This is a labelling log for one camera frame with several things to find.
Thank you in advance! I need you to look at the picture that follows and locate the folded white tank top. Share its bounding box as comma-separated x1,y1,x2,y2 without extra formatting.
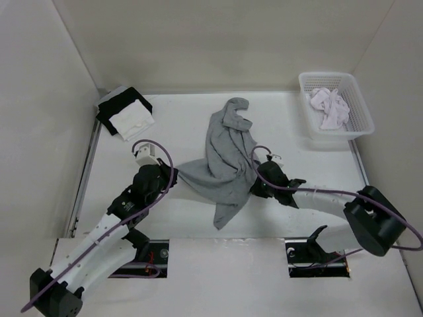
110,99,155,141

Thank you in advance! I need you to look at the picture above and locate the folded black tank top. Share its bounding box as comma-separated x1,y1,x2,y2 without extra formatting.
96,86,153,136

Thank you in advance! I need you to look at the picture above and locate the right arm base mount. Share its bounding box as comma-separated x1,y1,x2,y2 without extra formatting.
285,225,350,278

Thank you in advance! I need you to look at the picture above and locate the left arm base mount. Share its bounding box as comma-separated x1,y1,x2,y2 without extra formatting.
110,229,170,279

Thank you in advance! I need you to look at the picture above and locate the grey tank top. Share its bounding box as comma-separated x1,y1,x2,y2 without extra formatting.
177,97,256,230

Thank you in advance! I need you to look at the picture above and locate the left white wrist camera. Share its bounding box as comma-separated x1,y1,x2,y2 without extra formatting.
135,143,159,167

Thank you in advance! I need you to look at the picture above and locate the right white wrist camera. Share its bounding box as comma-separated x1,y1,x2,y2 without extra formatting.
266,154,284,168

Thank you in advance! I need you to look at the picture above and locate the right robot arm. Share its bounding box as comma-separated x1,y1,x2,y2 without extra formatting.
250,160,406,262

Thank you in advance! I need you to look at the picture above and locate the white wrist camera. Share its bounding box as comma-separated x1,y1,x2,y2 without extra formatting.
135,143,159,167
266,154,284,168

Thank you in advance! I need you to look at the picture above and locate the white plastic basket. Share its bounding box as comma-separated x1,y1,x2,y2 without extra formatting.
298,72,375,141

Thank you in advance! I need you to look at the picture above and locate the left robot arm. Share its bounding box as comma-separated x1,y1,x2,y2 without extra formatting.
27,158,178,316

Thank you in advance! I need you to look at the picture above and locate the pale pink tank top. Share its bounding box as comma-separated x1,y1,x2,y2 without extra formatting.
309,87,350,131

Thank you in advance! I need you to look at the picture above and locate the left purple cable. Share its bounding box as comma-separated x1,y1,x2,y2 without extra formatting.
20,140,175,314

